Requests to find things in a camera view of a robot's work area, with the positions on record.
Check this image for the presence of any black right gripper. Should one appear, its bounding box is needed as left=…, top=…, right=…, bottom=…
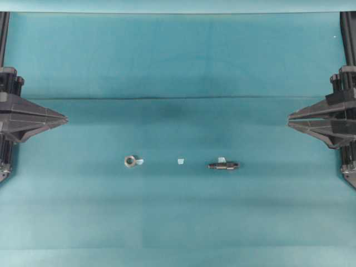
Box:
left=288, top=65, right=356, bottom=179

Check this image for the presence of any dark metal shaft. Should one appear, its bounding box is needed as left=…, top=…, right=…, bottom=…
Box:
left=208, top=162, right=240, bottom=170

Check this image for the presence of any black frame post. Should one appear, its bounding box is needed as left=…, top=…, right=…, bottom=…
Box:
left=0, top=12, right=10, bottom=67
left=340, top=11, right=356, bottom=66

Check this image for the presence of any right black frame post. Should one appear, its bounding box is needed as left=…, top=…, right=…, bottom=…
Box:
left=340, top=11, right=356, bottom=66

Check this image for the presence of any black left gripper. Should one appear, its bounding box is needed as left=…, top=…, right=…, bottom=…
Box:
left=0, top=66, right=69, bottom=183

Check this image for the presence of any left black frame post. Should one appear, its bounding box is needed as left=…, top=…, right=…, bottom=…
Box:
left=0, top=12, right=10, bottom=67

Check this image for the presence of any silver metal washer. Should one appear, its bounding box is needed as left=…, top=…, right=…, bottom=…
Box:
left=124, top=155, right=136, bottom=168

